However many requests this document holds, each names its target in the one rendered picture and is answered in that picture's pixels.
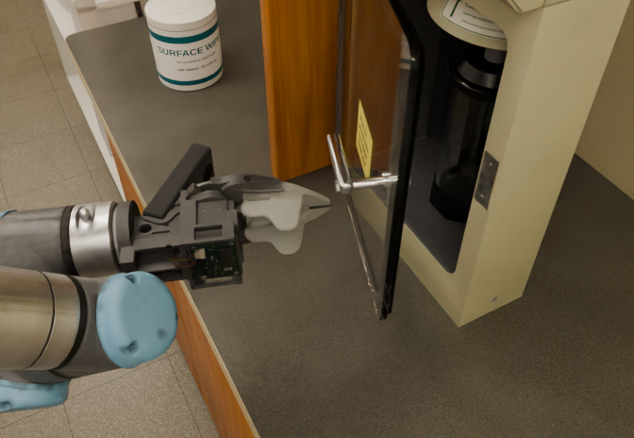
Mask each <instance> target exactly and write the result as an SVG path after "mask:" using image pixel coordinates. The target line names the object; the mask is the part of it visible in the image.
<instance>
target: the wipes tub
mask: <svg viewBox="0 0 634 438"><path fill-rule="evenodd" d="M144 10H145V15H146V20H147V25H148V29H149V34H150V39H151V43H152V47H153V52H154V57H155V62H156V65H157V70H158V77H159V79H160V81H161V82H162V83H163V84H164V85H165V86H167V87H169V88H172V89H174V90H179V91H196V90H201V89H204V88H206V87H208V86H210V85H212V84H214V83H215V82H216V81H217V80H218V79H219V78H220V77H221V76H222V74H223V59H222V50H221V42H220V34H219V26H218V17H217V9H216V3H215V0H149V1H148V2H147V4H146V5H145V9H144Z"/></svg>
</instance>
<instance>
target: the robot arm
mask: <svg viewBox="0 0 634 438"><path fill-rule="evenodd" d="M214 176H215V174H214V167H213V159H212V153H211V149H210V147H208V146H204V145H202V144H198V143H193V144H192V145H191V146H190V147H189V149H188V150H187V152H186V153H185V154H184V156H183V157H182V158H181V160H180V161H179V163H178V164H177V165H176V167H175V168H174V170H173V171H172V173H171V174H170V175H169V176H168V177H167V178H166V180H165V181H164V183H163V184H162V185H161V187H160V188H159V189H158V191H157V193H156V194H155V195H154V197H153V198H152V199H151V201H150V202H149V204H148V205H147V206H146V208H145V209H144V210H143V212H142V214H143V215H141V214H140V211H139V208H138V205H137V203H136V202H135V201H134V200H130V201H122V202H119V203H117V202H116V201H108V202H99V203H90V204H81V205H72V206H62V207H53V208H44V209H35V210H27V211H17V210H10V211H4V212H0V413H10V412H19V411H28V410H37V409H43V408H50V407H56V406H59V405H61V404H63V403H64V402H65V401H66V400H67V397H68V391H69V384H70V382H71V379H78V378H81V377H85V376H88V375H93V374H98V373H102V372H107V371H111V370H115V369H120V368H124V369H131V368H135V367H137V366H139V365H140V364H141V363H144V362H150V361H152V360H154V359H156V358H158V357H160V356H161V355H162V354H164V353H165V352H166V351H167V349H168V348H169V347H170V346H171V344H172V342H173V340H174V338H175V335H176V331H177V325H178V323H177V320H178V315H177V306H176V303H175V299H174V297H173V295H172V293H171V291H170V290H169V288H168V287H167V285H166V284H165V283H164V282H169V281H177V280H184V279H187V280H188V281H189V282H190V285H191V289H192V290H195V289H203V288H210V287H219V286H226V285H234V284H242V274H243V271H242V263H243V262H244V261H243V247H242V245H243V244H248V243H251V242H252V243H261V242H270V243H272V244H273V245H274V246H275V248H276V249H277V250H278V251H279V252H280V253H281V254H284V255H290V254H293V253H295V252H296V251H298V249H299V248H300V245H301V240H302V235H303V230H304V225H305V223H306V222H309V221H311V220H313V219H315V218H317V217H319V216H320V215H322V214H324V213H325V212H326V211H328V210H330V200H329V198H327V197H325V196H323V195H321V194H318V193H316V192H314V191H312V190H309V189H306V188H304V187H301V186H298V185H295V184H292V183H288V182H283V181H281V180H280V179H278V178H273V177H264V176H259V175H253V174H234V175H229V176H225V177H214ZM241 202H242V205H241V211H242V212H238V211H237V210H236V208H238V206H239V205H240V204H241ZM244 215H245V216H246V218H243V216H244ZM107 276H111V277H110V278H107V279H96V278H99V277H107ZM225 277H231V280H228V281H219V282H211V283H206V279H210V278H225Z"/></svg>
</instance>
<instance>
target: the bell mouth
mask: <svg viewBox="0 0 634 438"><path fill-rule="evenodd" d="M426 5H427V10H428V13H429V14H430V16H431V18H432V19H433V20H434V22H435V23H436V24H437V25H439V26H440V27H441V28H442V29H443V30H445V31H446V32H448V33H449V34H451V35H453V36H455V37H457V38H459V39H461V40H463V41H466V42H469V43H472V44H475V45H478V46H482V47H486V48H490V49H495V50H502V51H508V43H507V39H506V36H505V33H504V31H503V30H502V28H501V27H500V26H499V25H498V24H496V23H495V22H493V21H492V20H491V19H489V18H488V17H486V16H485V15H483V14H482V13H481V12H479V11H478V10H476V9H475V8H473V7H472V6H470V5H469V4H467V3H466V2H465V1H463V0H427V4H426Z"/></svg>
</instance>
